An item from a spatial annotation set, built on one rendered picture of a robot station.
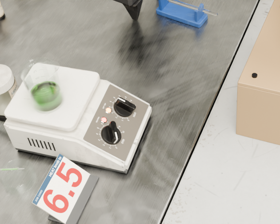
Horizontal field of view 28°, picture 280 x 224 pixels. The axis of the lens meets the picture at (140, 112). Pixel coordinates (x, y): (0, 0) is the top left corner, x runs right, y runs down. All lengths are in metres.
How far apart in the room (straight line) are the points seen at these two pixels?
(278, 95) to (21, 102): 0.39
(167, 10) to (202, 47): 0.12
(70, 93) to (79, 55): 0.20
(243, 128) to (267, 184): 0.10
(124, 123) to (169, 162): 0.09
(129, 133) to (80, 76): 0.12
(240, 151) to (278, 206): 0.11
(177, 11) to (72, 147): 0.39
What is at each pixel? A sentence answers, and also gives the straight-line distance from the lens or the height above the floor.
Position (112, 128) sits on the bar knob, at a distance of 0.84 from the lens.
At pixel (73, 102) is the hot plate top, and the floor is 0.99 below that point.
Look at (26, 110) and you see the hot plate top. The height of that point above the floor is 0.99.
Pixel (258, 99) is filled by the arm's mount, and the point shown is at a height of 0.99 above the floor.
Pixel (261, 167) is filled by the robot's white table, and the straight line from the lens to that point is 0.86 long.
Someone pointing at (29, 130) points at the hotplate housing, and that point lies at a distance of 0.87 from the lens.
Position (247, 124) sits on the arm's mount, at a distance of 0.87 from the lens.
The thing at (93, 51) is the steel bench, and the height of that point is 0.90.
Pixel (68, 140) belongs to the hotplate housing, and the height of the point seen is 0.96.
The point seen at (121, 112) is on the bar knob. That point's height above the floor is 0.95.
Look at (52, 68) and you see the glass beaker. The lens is 0.84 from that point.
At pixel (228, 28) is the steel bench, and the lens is 1.08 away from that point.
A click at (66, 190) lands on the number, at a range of 0.85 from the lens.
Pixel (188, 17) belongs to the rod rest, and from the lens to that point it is 1.09.
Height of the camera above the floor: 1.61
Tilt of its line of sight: 49 degrees down
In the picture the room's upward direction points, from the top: 9 degrees counter-clockwise
